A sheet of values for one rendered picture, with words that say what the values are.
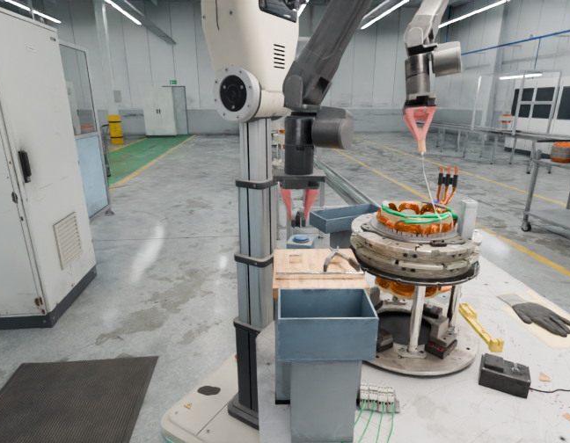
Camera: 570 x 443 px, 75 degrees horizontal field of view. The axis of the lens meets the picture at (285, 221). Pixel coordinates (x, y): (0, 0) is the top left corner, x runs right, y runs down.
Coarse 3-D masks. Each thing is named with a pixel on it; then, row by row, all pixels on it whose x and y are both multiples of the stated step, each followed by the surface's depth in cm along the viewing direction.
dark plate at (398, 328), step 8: (392, 312) 116; (384, 320) 112; (392, 320) 112; (400, 320) 112; (408, 320) 112; (384, 328) 108; (392, 328) 108; (400, 328) 108; (408, 328) 108; (424, 328) 108; (392, 336) 104; (400, 336) 104; (424, 336) 104; (400, 344) 101; (424, 344) 101
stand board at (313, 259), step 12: (276, 252) 89; (288, 252) 89; (300, 252) 89; (312, 252) 89; (324, 252) 89; (348, 252) 89; (276, 264) 82; (288, 264) 82; (300, 264) 82; (312, 264) 82; (336, 264) 82; (276, 288) 72
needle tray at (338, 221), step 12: (372, 204) 130; (312, 216) 120; (324, 216) 125; (336, 216) 127; (348, 216) 116; (324, 228) 114; (336, 228) 115; (348, 228) 117; (336, 240) 123; (348, 240) 120
